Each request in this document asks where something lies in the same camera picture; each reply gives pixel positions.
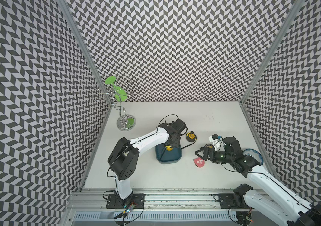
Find black yellow round tape measure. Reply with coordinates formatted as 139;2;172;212
181;131;198;150

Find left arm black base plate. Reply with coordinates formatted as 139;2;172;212
106;194;145;210

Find metal wire stand green leaves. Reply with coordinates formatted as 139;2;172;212
91;76;136;131

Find pink red tape measure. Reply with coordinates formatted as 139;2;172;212
193;157;205;168

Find aluminium front rail frame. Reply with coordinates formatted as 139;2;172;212
57;187;305;226

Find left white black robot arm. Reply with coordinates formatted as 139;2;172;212
107;120;186;201

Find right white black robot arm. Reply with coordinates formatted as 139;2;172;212
195;136;321;226

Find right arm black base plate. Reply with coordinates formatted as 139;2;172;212
217;193;246;209

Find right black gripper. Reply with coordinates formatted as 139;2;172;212
195;147;233;164

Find dark teal storage box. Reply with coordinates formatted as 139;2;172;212
155;144;183;164

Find blue white patterned plate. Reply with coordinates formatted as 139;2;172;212
243;148;264;165

